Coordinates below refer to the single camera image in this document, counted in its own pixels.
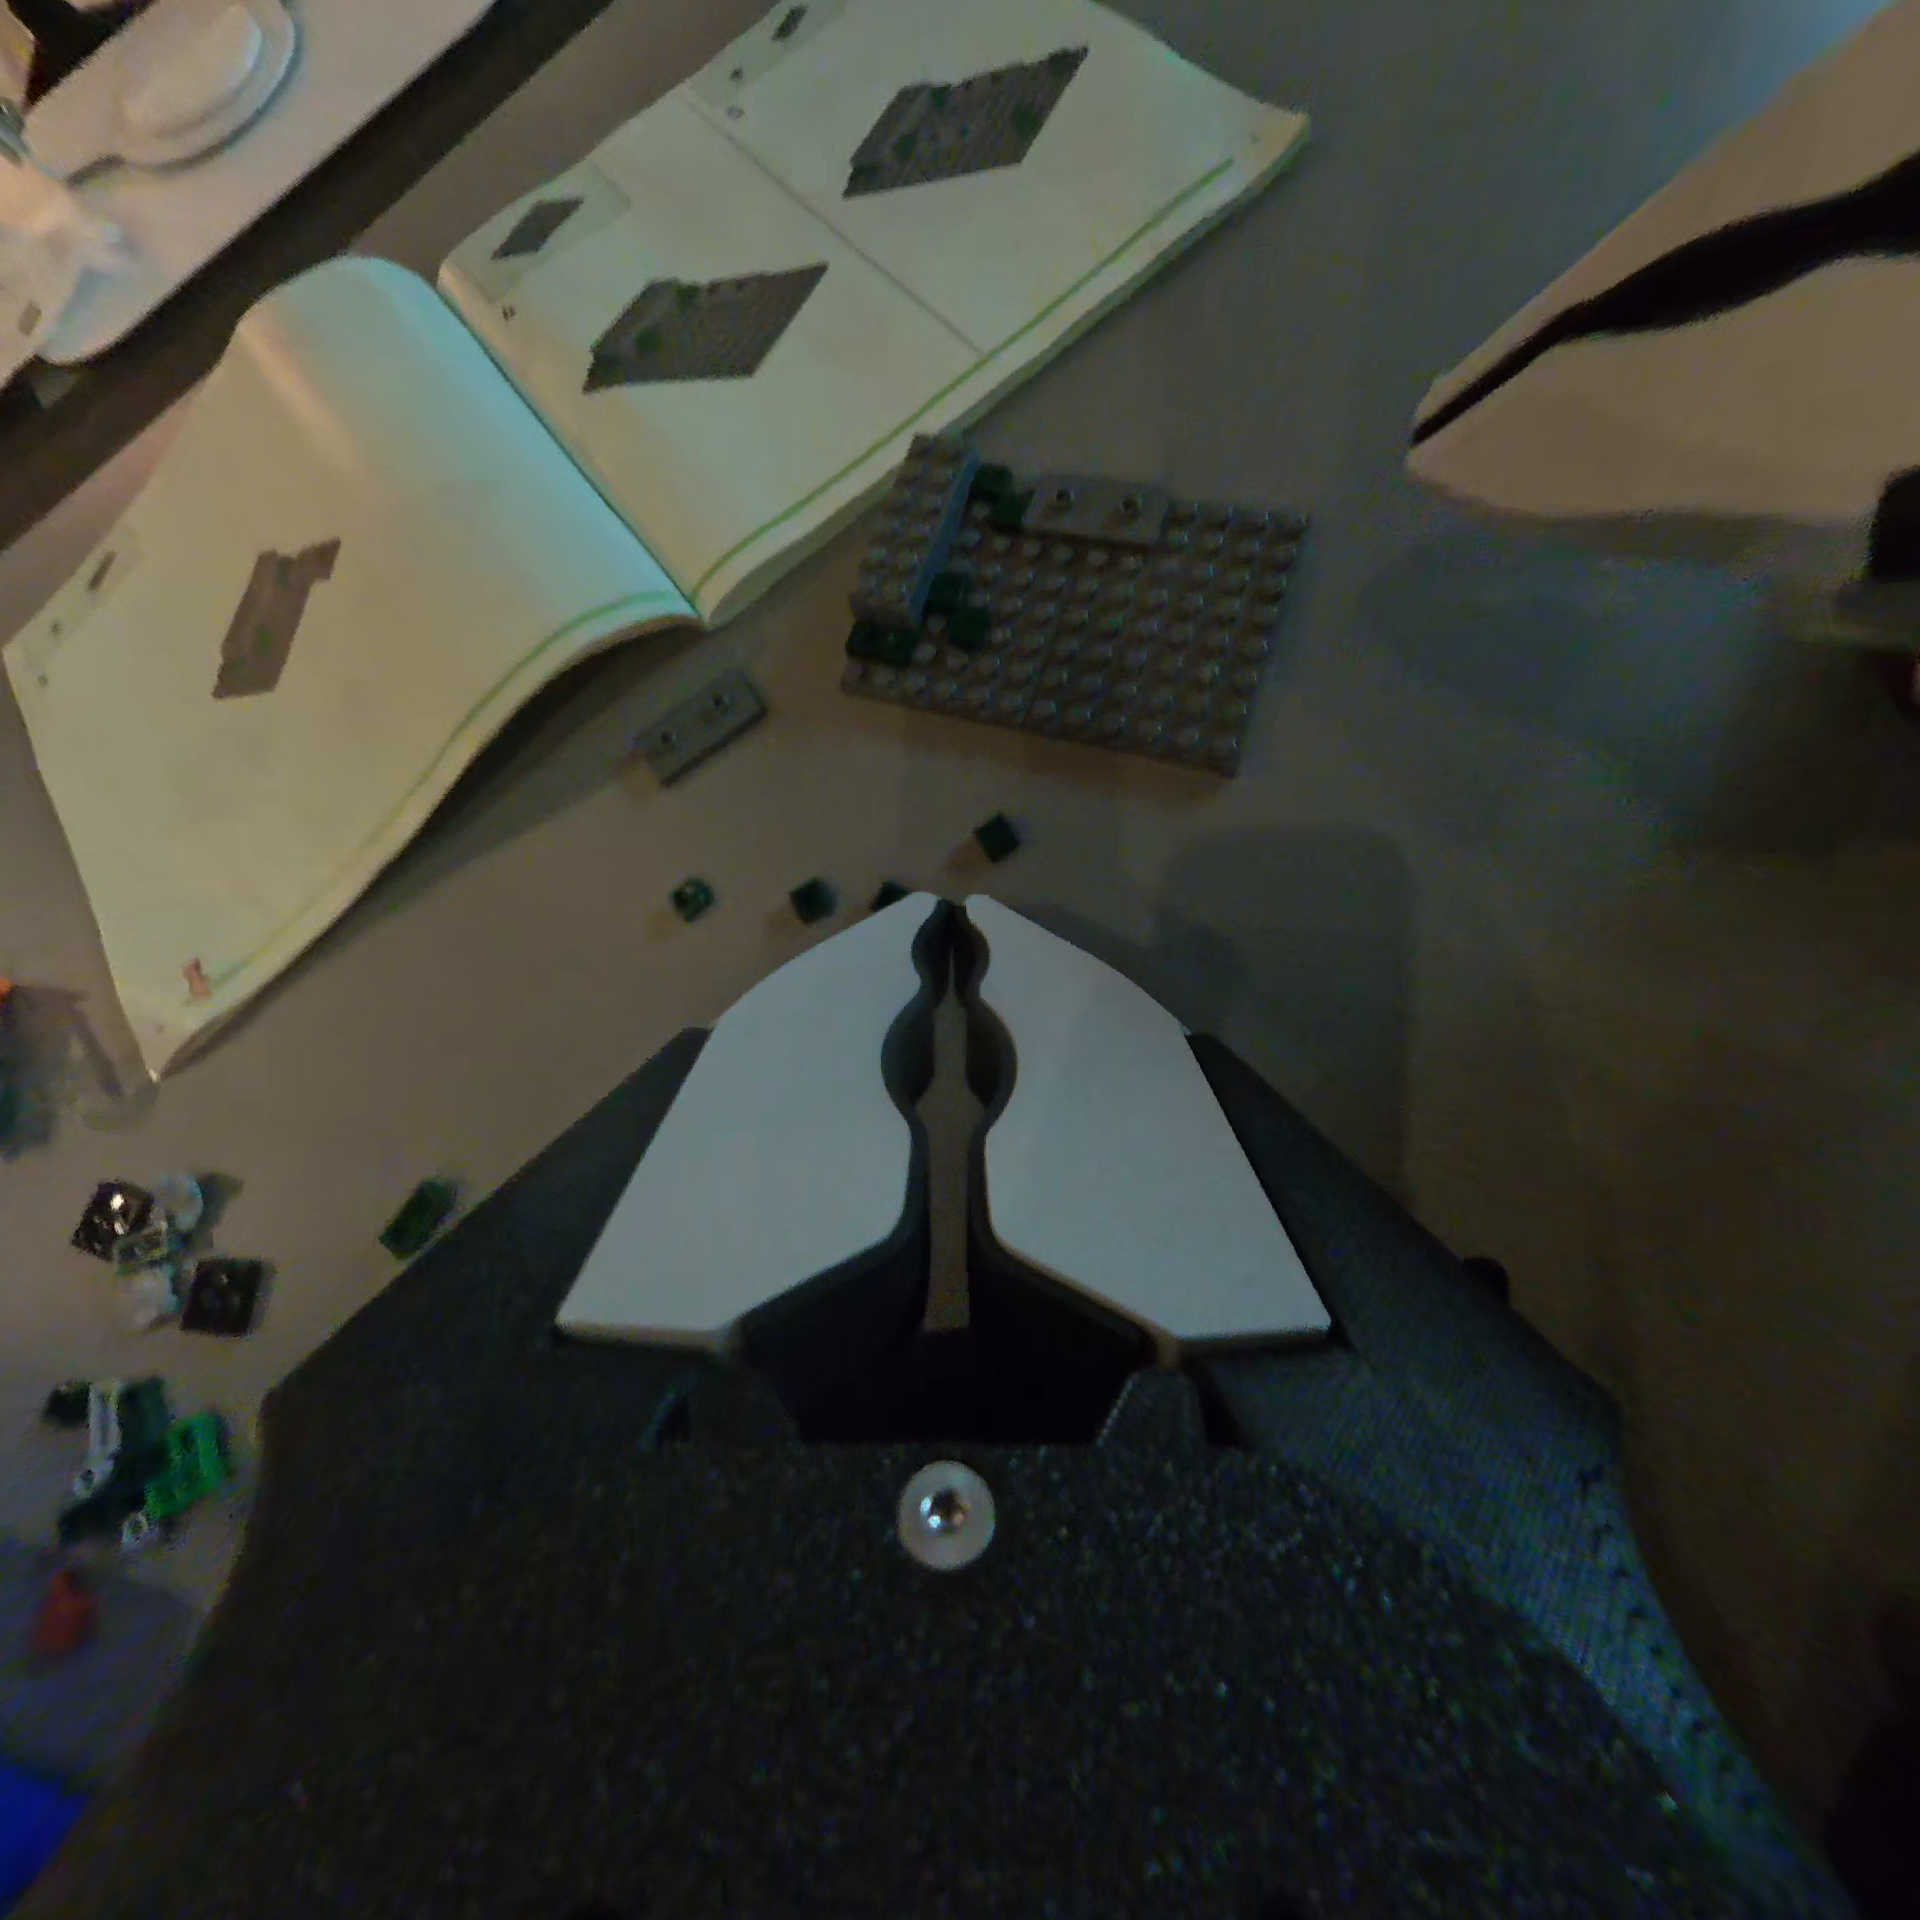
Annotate white tray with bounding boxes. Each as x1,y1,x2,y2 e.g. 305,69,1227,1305
0,0,501,396

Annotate black and white bricks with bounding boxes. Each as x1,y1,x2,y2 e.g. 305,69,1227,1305
71,1181,170,1261

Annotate open instruction booklet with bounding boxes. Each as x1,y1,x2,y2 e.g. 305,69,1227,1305
0,0,1313,1081

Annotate grey studded baseplate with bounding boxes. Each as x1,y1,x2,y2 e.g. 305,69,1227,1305
839,433,1309,779

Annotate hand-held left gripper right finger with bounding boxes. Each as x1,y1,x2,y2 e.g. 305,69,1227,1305
961,894,1338,1368

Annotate white oval dish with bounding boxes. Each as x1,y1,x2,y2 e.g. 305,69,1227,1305
117,0,302,169

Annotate small grey two-hole plate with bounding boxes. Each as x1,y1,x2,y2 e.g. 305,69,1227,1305
1025,470,1178,547
630,672,771,788

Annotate blue box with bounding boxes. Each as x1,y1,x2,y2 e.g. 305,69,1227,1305
0,1756,95,1912

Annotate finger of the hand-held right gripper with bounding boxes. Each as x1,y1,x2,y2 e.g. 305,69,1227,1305
1407,248,1920,524
1411,0,1920,448

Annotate blue long brick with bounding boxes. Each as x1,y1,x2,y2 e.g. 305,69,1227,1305
900,451,986,627

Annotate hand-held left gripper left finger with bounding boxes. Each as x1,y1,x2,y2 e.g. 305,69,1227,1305
555,894,963,1360

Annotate bright green brick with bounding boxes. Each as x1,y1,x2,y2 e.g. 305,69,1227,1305
147,1412,236,1518

